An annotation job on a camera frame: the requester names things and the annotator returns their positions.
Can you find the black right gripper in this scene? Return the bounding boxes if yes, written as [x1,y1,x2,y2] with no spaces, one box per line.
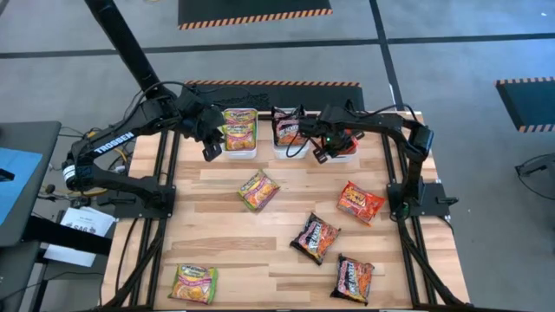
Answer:
[312,123,353,166]

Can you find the white plastic bin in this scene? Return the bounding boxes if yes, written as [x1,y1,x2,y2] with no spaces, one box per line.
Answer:
[271,107,310,160]
[221,107,259,160]
[318,125,360,165]

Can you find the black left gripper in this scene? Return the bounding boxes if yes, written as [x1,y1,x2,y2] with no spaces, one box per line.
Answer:
[180,97,226,162]

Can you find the white paper sheets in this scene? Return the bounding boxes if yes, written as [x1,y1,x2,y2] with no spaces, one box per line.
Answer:
[42,205,117,269]

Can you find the grey side desk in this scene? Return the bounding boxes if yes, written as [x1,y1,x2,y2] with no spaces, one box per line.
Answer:
[0,120,62,249]

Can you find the black padded camera pole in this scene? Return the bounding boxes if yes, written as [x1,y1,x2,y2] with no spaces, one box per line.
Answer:
[83,0,179,113]

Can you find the blue sheet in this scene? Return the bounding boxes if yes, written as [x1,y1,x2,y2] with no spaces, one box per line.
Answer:
[0,146,44,227]

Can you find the yellow cable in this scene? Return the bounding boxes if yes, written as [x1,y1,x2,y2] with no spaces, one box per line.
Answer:
[41,129,131,198]

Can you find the black desk beam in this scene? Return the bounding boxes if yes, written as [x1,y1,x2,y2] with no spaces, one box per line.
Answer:
[19,215,114,257]

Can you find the hazard-striped black floor mat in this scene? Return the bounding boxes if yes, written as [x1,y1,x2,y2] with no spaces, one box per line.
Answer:
[177,0,334,31]
[175,79,366,113]
[493,76,555,133]

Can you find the black fire noodle pack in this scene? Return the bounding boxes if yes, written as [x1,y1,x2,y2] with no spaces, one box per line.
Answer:
[289,211,342,267]
[274,117,304,147]
[330,253,376,307]
[271,105,305,123]

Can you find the lime chili shrimp ramen pack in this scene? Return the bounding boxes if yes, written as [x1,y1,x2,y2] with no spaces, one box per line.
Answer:
[224,108,258,127]
[167,263,219,306]
[237,168,282,213]
[222,122,258,152]

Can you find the black aluminium table frame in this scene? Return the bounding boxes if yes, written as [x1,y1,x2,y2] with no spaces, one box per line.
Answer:
[100,110,474,312]

